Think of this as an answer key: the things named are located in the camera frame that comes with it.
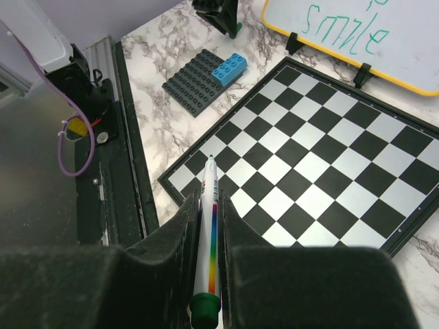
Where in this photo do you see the wire whiteboard stand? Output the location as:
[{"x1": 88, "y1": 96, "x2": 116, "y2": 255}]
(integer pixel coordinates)
[{"x1": 285, "y1": 32, "x2": 374, "y2": 89}]

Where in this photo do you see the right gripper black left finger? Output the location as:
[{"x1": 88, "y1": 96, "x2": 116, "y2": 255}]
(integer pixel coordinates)
[{"x1": 1, "y1": 193, "x2": 199, "y2": 328}]

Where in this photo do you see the black white chessboard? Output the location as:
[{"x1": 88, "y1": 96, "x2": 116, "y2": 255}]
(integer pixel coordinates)
[{"x1": 159, "y1": 58, "x2": 438, "y2": 255}]

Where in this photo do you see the blue lego brick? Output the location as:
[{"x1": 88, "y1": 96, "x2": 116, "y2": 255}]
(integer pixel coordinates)
[{"x1": 211, "y1": 53, "x2": 248, "y2": 87}]

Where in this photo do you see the yellow framed whiteboard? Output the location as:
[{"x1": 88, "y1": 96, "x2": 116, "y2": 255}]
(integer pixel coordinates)
[{"x1": 262, "y1": 0, "x2": 438, "y2": 97}]

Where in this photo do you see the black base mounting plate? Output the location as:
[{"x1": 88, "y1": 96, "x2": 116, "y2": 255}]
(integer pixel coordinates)
[{"x1": 76, "y1": 36, "x2": 159, "y2": 247}]

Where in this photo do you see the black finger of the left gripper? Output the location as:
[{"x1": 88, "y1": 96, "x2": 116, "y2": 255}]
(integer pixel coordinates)
[{"x1": 192, "y1": 0, "x2": 238, "y2": 37}]

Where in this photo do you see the green marker cap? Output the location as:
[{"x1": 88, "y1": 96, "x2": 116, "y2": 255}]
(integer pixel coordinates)
[{"x1": 229, "y1": 22, "x2": 242, "y2": 39}]

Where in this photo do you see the dark grey lego baseplate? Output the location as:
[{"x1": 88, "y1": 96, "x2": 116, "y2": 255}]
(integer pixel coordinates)
[{"x1": 162, "y1": 49, "x2": 225, "y2": 117}]

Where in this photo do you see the white whiteboard marker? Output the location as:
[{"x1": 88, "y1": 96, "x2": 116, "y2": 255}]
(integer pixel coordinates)
[{"x1": 189, "y1": 155, "x2": 221, "y2": 328}]

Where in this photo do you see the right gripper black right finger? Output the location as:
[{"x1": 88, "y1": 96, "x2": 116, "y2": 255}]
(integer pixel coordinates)
[{"x1": 218, "y1": 193, "x2": 419, "y2": 328}]

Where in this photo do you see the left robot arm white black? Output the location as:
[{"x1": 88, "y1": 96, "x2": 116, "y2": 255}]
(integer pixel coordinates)
[{"x1": 1, "y1": 1, "x2": 112, "y2": 123}]

